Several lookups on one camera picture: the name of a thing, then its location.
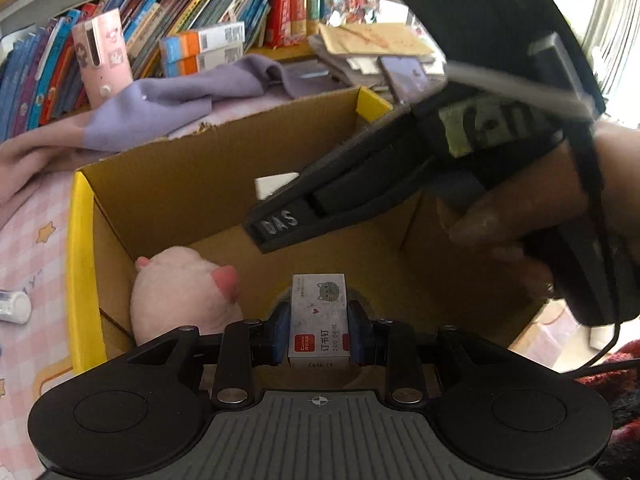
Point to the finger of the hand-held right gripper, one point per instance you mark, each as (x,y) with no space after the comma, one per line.
(350,155)

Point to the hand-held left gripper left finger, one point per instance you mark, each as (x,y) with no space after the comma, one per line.
(281,332)

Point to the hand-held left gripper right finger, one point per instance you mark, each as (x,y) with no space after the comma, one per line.
(357,332)

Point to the white staples box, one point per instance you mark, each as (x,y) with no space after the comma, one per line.
(320,320)

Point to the pink pig plush toy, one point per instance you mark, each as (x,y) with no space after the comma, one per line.
(175,295)

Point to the yellow cardboard box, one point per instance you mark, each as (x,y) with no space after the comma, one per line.
(200,195)

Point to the white spray bottle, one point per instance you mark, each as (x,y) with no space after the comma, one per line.
(12,306)

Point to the person's right hand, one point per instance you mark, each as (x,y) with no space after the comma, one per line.
(530,200)

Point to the pile of papers and booklets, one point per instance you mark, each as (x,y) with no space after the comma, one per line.
(350,67)

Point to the smartphone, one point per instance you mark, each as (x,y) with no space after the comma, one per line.
(405,77)

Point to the brown paper envelope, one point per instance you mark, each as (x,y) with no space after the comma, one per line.
(375,40)

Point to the red standing books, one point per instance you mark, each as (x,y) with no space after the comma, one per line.
(290,15)

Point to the colourful cartoon print card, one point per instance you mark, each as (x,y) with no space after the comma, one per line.
(350,0)

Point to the orange and white carton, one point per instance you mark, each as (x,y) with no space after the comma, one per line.
(205,40)
(210,62)

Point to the purple and pink cloth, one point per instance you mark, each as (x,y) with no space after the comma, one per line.
(165,100)

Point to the white curtain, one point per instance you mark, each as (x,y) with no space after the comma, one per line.
(620,35)

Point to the pink cylindrical appliance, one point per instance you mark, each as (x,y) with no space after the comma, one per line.
(102,60)

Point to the row of children's books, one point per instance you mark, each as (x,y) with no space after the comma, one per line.
(30,75)

